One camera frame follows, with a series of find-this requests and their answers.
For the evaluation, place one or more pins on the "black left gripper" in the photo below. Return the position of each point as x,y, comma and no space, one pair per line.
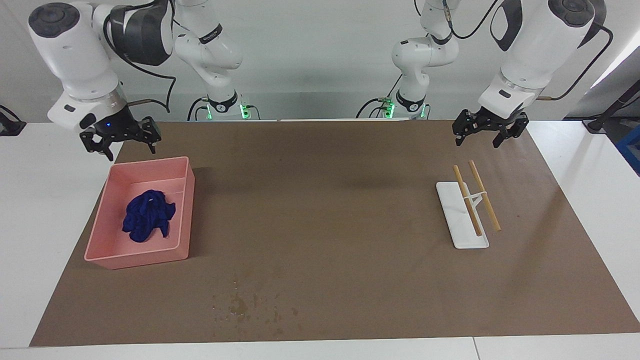
492,122

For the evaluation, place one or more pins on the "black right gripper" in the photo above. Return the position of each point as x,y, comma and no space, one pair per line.
117,127

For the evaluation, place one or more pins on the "dark blue towel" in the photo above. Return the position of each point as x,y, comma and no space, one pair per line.
147,215

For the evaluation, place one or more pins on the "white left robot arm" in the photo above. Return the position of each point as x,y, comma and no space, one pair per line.
530,45

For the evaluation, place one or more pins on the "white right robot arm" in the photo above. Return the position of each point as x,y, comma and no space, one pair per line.
75,50

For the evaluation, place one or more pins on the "wooden rack rod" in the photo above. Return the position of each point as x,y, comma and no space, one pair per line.
492,215
474,220

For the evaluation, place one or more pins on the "pink plastic bin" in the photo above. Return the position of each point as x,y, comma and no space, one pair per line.
107,245

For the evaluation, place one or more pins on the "black stand pole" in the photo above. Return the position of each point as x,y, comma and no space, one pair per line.
597,124

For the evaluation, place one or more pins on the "blue crate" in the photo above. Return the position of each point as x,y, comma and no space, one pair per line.
631,147

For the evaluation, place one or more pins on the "brown paper table mat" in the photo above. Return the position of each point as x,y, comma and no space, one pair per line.
350,250

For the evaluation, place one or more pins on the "black clamp mount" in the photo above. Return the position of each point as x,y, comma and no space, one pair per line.
10,127

